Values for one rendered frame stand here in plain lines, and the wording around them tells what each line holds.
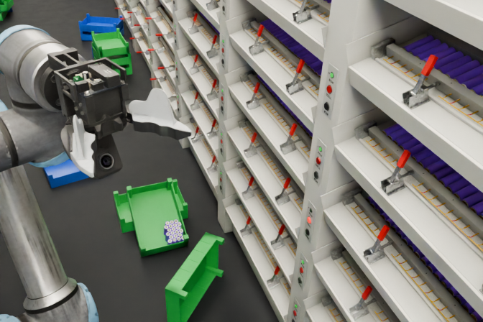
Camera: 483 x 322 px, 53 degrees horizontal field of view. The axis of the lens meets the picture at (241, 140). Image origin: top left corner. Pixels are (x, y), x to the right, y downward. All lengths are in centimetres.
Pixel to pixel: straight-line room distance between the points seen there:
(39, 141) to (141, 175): 172
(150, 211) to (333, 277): 108
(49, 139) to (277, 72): 75
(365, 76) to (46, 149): 60
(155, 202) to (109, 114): 159
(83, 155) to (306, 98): 80
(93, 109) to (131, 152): 209
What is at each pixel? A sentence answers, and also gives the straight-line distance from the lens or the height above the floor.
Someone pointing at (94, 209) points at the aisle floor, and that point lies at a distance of 236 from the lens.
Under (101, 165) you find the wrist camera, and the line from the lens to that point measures 69.
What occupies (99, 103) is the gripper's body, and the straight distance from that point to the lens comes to 62.
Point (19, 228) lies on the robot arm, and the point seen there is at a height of 61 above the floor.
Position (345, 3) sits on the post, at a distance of 100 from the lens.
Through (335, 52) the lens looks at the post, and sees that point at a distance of 105.
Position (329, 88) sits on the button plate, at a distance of 107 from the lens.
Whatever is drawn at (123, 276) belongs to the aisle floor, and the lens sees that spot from 204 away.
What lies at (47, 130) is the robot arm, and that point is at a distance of 82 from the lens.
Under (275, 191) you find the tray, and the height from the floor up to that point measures 54.
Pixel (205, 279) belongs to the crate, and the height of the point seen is 0.
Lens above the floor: 152
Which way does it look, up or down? 33 degrees down
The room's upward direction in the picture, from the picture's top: 2 degrees clockwise
